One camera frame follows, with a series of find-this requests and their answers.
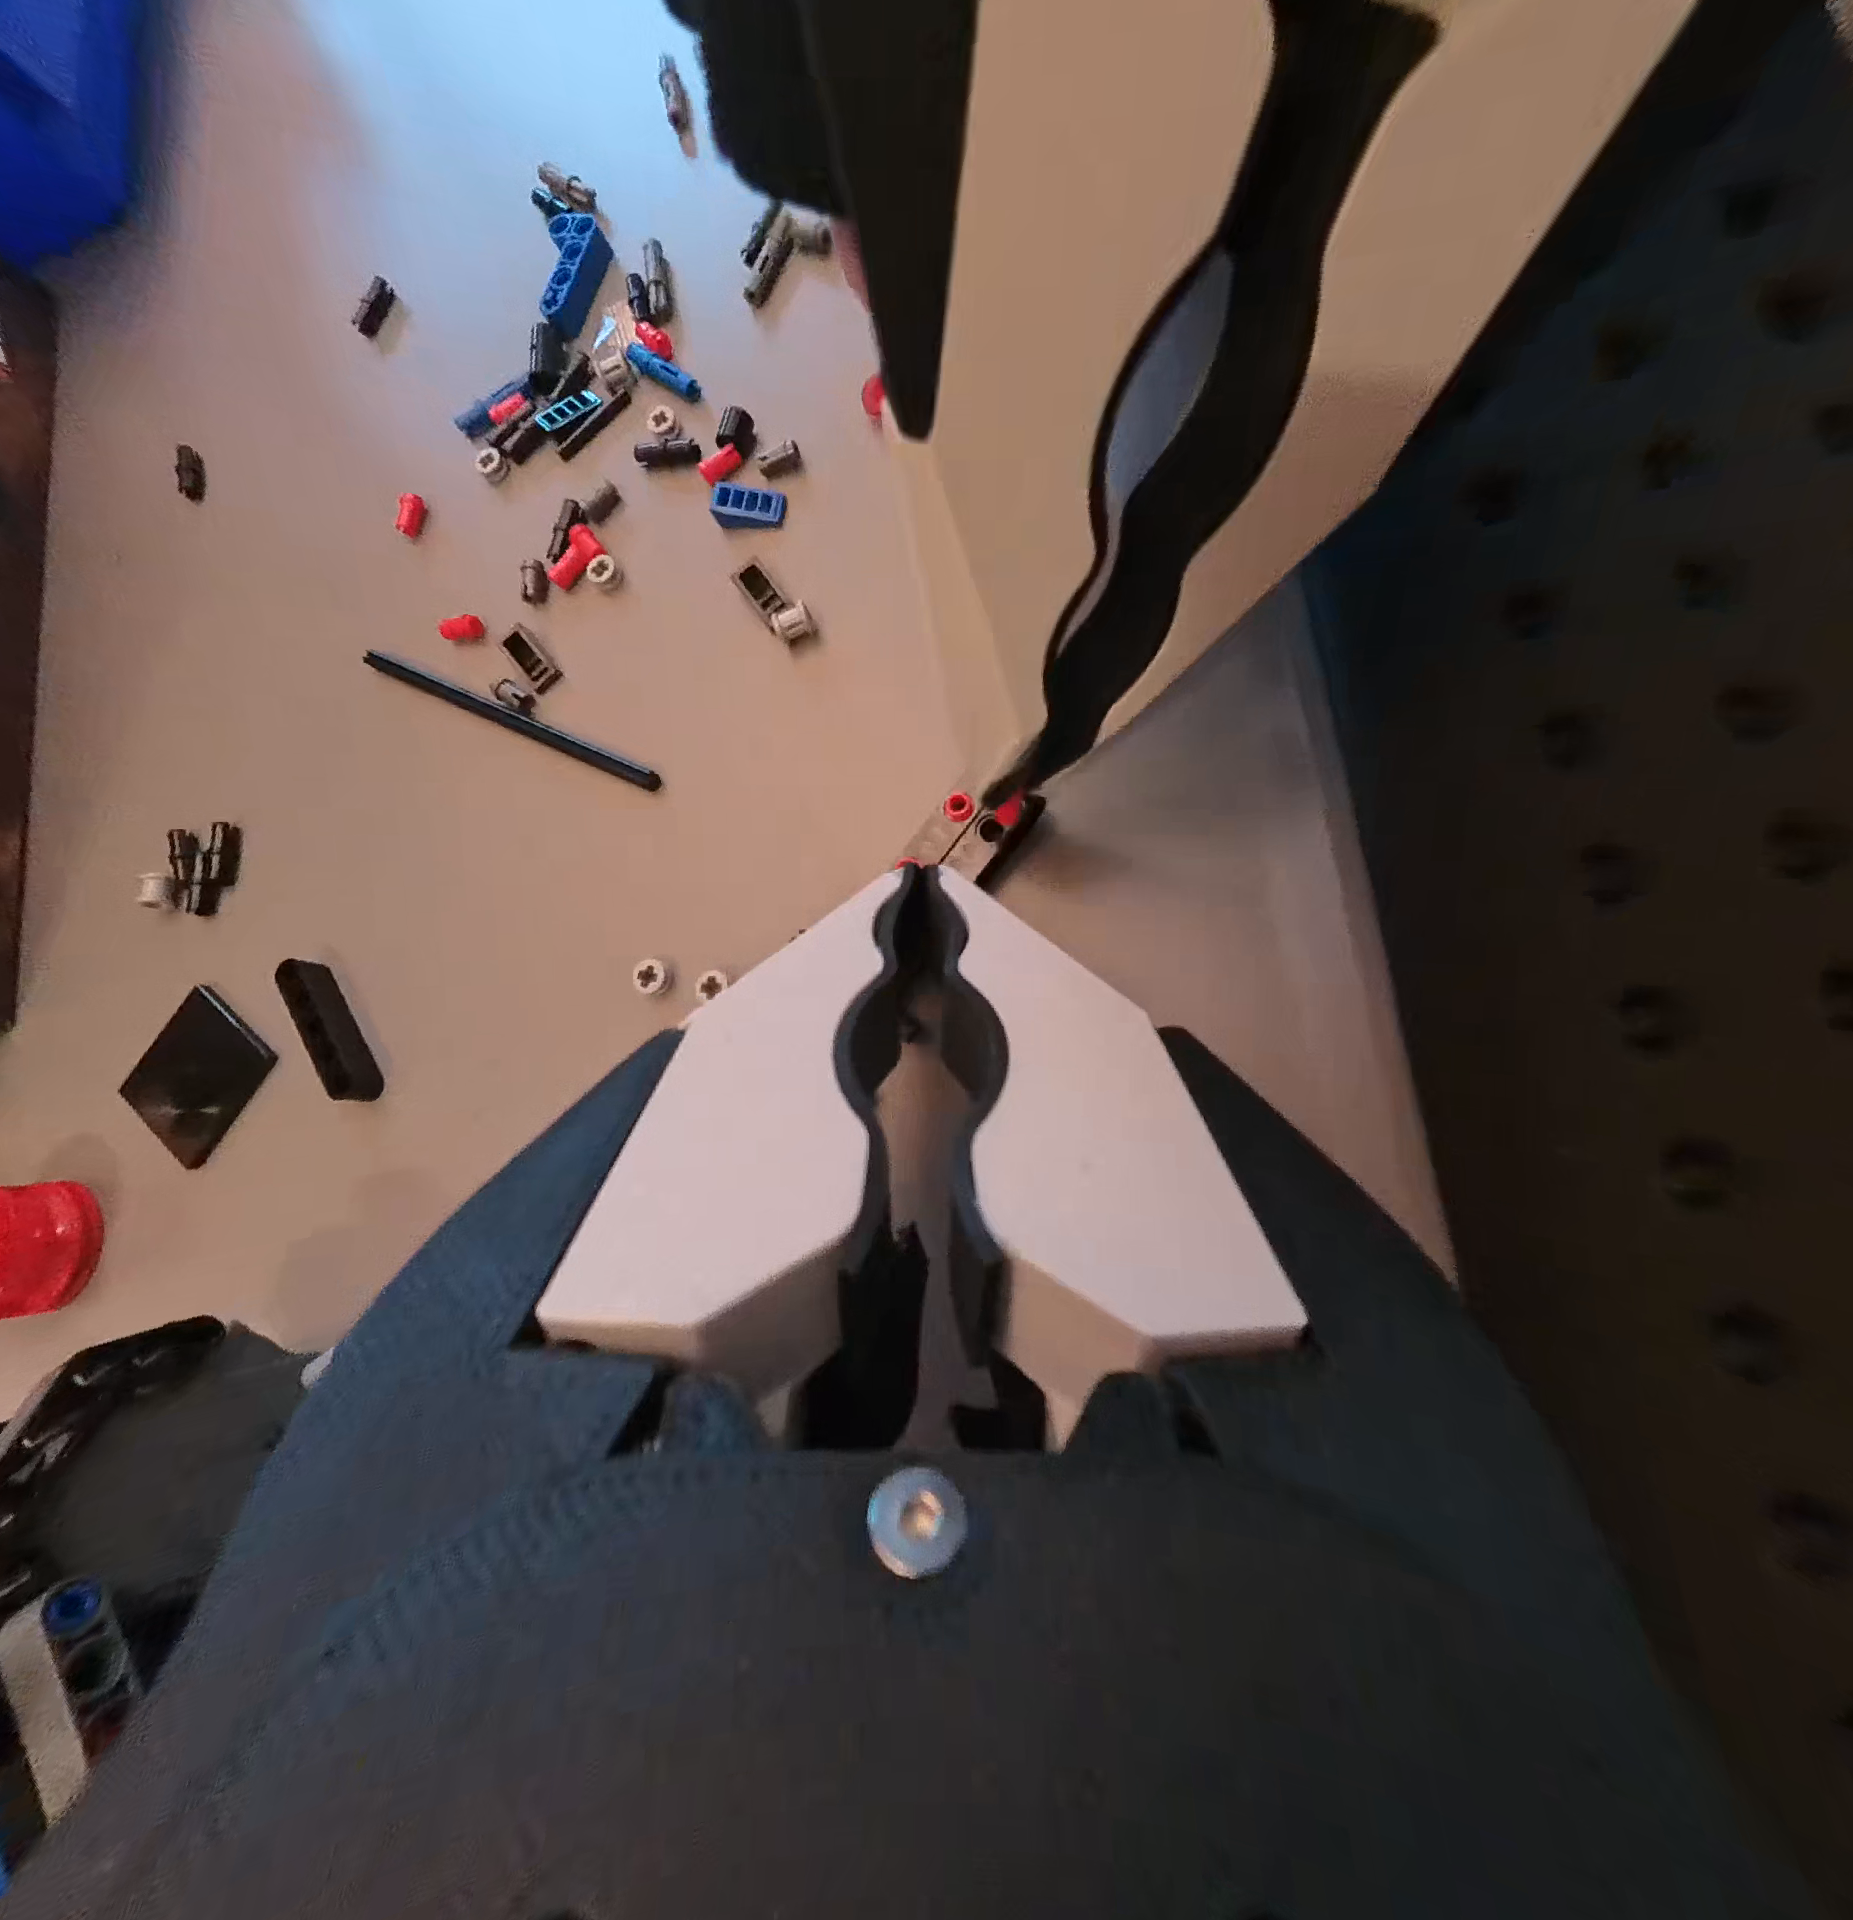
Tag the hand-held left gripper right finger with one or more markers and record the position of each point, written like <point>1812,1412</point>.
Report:
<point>1137,1198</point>

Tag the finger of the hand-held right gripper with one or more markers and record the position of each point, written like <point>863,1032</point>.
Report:
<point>1044,297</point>
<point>1464,193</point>

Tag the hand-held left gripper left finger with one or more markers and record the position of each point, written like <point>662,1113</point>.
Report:
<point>700,1198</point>

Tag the black beam assembly red pins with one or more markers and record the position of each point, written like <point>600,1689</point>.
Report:
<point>1016,847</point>

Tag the light grey desk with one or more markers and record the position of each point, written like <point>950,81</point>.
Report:
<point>413,976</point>

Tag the pile of small toy bricks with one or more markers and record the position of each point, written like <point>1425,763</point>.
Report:
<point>747,505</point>

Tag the black short beam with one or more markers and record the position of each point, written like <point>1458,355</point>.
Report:
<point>329,1027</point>

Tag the long black axle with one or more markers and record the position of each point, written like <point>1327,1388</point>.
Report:
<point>514,714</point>

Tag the black square tile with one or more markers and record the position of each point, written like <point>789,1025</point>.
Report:
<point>196,1072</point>

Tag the dark dimpled panel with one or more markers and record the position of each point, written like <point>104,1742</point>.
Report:
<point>1616,900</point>

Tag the black grille slope brick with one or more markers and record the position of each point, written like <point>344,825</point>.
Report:
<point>530,655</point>

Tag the black pin connector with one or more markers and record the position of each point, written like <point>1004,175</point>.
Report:
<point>183,863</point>
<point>219,863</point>

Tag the red wheel hub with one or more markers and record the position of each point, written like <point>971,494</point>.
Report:
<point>24,1250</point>

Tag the black blue toy car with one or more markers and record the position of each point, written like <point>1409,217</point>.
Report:
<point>58,1500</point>

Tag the blue storage bin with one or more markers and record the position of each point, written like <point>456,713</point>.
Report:
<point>40,121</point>

